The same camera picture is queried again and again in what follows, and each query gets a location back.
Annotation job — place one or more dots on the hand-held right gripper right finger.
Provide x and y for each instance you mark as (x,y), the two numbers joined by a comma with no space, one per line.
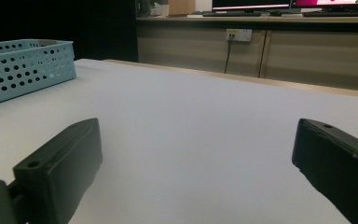
(338,168)

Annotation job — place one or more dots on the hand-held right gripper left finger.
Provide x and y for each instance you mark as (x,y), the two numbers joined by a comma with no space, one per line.
(62,161)

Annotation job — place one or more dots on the light blue perforated plastic basket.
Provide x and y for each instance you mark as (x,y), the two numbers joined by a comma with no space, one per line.
(28,62)

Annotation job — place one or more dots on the wooden table with white top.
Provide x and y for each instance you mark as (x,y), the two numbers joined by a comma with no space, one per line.
(183,130)

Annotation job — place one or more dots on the black curtain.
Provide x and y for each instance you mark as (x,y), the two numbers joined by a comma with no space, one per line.
(59,21)

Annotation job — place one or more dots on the black keyboard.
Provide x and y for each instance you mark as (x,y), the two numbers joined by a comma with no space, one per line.
(338,14)
(231,14)

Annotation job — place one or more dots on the computer monitor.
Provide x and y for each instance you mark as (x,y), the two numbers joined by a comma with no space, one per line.
(335,2)
(250,3)

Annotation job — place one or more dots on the brown cardboard box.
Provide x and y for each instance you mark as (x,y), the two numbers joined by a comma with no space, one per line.
(181,6)

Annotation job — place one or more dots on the white wall socket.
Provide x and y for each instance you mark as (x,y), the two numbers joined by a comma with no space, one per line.
(239,34)

